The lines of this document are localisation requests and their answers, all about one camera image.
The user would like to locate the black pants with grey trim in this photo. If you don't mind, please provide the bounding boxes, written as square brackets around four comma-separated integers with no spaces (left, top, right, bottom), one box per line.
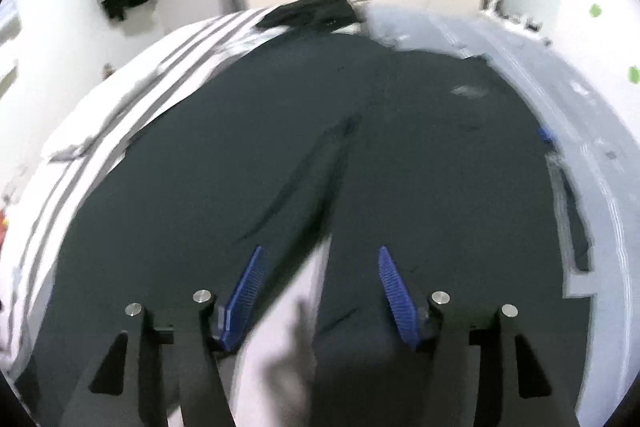
[20,32,601,427]

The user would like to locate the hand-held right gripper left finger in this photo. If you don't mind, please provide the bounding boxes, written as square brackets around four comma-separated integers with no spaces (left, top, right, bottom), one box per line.
[75,246,267,427]

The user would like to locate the striped star print bed sheet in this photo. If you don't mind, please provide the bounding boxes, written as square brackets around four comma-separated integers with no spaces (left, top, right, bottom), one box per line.
[0,2,631,427]

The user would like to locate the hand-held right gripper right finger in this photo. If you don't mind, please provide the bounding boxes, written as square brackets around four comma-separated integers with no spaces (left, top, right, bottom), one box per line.
[378,246,581,427]

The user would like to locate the black jacket on bed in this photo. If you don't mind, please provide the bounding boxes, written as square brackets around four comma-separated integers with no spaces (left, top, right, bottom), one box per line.
[256,0,371,32]

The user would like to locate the white headboard with green stickers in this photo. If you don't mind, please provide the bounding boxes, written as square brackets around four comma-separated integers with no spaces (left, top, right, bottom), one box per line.
[542,0,640,168]

